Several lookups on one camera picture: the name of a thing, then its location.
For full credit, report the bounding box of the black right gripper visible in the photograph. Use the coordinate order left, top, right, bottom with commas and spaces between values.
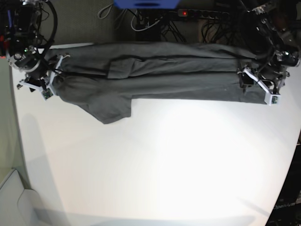
27, 62, 52, 92

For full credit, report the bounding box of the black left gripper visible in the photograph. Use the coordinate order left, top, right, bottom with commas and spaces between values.
239, 64, 286, 89

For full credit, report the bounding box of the dark grey t-shirt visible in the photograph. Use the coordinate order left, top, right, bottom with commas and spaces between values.
46, 42, 265, 124

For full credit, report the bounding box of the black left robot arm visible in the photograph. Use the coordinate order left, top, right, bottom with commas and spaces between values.
239, 0, 301, 92

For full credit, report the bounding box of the black power strip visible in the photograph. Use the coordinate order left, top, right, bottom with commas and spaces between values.
177, 9, 230, 20

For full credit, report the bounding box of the white camera bracket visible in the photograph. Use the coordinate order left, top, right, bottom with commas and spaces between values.
237, 66, 289, 106
16, 54, 70, 101

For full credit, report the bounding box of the black cable bundle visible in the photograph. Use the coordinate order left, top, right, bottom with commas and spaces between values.
129, 9, 259, 45

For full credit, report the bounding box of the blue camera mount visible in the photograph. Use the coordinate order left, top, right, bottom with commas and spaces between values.
113, 0, 180, 9

